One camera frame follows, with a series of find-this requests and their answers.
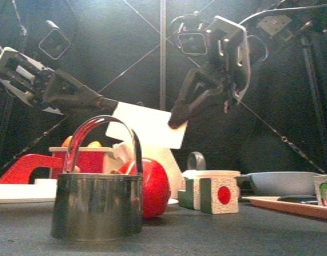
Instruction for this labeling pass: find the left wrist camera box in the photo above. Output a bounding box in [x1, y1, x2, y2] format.
[37, 29, 72, 61]

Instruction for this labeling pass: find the wooden pink tray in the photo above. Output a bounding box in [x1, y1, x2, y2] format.
[242, 195, 327, 222]

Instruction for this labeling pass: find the pale toy kettle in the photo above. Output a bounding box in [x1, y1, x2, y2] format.
[186, 151, 208, 171]

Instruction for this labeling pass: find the white cube with red dot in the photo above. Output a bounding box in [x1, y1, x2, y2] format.
[199, 176, 241, 215]

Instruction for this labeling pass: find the red curved toy handle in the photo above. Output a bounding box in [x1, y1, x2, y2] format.
[0, 153, 66, 185]

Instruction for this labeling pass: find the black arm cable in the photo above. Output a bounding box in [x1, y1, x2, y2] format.
[238, 1, 327, 28]

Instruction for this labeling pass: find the green and white block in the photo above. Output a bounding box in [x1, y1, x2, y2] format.
[176, 178, 203, 211]

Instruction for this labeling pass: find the white flat board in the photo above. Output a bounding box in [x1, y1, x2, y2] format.
[0, 178, 59, 205]

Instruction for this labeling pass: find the black flat item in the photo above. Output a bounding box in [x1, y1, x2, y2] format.
[275, 194, 319, 205]

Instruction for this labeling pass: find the blue-grey toy pan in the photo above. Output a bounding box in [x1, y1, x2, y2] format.
[235, 170, 323, 197]

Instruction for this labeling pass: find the wooden red toy box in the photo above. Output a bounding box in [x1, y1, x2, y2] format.
[48, 135, 123, 179]

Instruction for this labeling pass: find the white roll with green filling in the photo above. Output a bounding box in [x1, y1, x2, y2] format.
[313, 174, 327, 208]

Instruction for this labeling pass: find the red toy tomato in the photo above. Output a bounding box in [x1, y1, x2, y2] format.
[119, 157, 172, 220]

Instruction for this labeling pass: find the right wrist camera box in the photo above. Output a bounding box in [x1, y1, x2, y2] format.
[175, 30, 210, 57]

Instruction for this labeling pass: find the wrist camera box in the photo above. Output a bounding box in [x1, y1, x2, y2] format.
[175, 30, 210, 57]
[37, 29, 72, 61]

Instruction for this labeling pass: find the white toy cleaver knife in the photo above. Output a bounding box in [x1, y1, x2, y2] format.
[104, 101, 190, 150]

